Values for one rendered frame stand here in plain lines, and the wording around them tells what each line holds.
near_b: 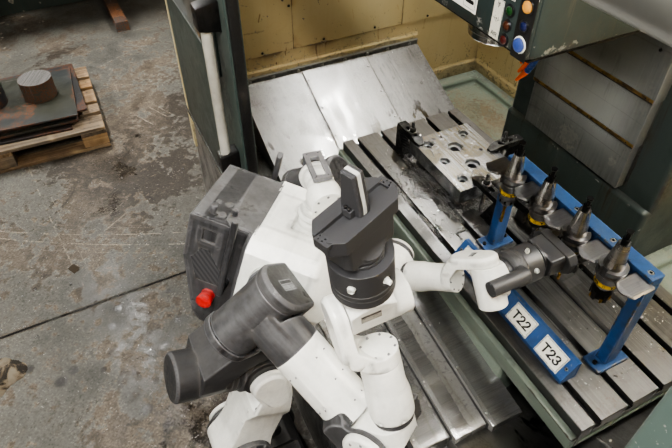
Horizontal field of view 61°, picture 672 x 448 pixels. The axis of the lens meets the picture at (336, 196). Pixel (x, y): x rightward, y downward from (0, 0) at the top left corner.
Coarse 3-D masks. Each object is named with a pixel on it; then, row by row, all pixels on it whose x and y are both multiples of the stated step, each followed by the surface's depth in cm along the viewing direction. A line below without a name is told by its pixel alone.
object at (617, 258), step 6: (618, 240) 118; (618, 246) 118; (624, 246) 117; (630, 246) 117; (612, 252) 119; (618, 252) 118; (624, 252) 117; (606, 258) 121; (612, 258) 120; (618, 258) 119; (624, 258) 118; (606, 264) 121; (612, 264) 120; (618, 264) 119; (624, 264) 119; (612, 270) 120; (618, 270) 120
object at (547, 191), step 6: (546, 180) 132; (546, 186) 132; (552, 186) 132; (540, 192) 134; (546, 192) 133; (552, 192) 133; (540, 198) 135; (546, 198) 134; (552, 198) 134; (540, 204) 135; (546, 204) 134; (552, 204) 135
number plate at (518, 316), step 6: (516, 306) 148; (522, 306) 147; (510, 312) 149; (516, 312) 148; (522, 312) 146; (510, 318) 148; (516, 318) 147; (522, 318) 146; (528, 318) 145; (516, 324) 147; (522, 324) 146; (528, 324) 145; (534, 324) 144; (522, 330) 145; (528, 330) 144
